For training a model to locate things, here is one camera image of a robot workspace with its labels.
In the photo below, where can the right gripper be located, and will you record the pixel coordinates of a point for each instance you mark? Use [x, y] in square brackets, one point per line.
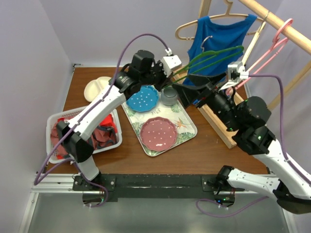
[212, 85]

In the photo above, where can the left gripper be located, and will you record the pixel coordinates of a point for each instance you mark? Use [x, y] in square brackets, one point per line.
[165, 80]

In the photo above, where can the green velvet hanger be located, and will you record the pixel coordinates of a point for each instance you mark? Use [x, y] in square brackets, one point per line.
[213, 55]

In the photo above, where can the blue tank top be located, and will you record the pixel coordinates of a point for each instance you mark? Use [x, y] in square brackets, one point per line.
[215, 37]

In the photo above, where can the red tank top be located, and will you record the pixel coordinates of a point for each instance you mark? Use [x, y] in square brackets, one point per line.
[108, 121]

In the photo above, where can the cream wooden hanger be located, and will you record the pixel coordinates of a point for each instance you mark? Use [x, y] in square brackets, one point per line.
[254, 40]

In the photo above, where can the pink plastic hanger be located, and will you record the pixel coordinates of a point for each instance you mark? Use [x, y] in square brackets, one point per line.
[277, 43]

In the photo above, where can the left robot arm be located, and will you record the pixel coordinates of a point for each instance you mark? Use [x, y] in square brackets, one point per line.
[75, 133]

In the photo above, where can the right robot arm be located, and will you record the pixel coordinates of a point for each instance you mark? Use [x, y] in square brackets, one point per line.
[291, 186]

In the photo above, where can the grey ceramic mug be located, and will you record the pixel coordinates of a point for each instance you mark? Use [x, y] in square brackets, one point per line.
[169, 96]

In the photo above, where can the blue dotted plate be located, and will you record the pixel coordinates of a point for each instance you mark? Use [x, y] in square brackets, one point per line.
[144, 100]

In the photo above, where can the pink dotted plate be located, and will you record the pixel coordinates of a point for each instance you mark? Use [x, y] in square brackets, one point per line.
[158, 134]

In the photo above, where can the cream divided plate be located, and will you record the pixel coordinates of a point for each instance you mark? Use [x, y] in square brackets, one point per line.
[94, 87]

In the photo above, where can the white plastic basket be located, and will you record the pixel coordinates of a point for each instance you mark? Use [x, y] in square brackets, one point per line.
[106, 136]

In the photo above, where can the wooden clothes rack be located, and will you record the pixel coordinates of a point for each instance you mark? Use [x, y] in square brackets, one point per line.
[292, 34]

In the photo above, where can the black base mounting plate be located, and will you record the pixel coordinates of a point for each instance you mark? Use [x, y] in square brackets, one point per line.
[159, 186]

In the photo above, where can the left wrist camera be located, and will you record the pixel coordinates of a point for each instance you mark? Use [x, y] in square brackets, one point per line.
[171, 63]

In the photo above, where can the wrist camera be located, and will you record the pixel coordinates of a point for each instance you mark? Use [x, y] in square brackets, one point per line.
[236, 72]
[171, 63]

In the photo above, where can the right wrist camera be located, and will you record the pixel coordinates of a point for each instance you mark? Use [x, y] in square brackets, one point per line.
[236, 72]

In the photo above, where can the aluminium rail frame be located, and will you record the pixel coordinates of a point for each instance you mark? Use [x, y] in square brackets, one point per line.
[56, 206]

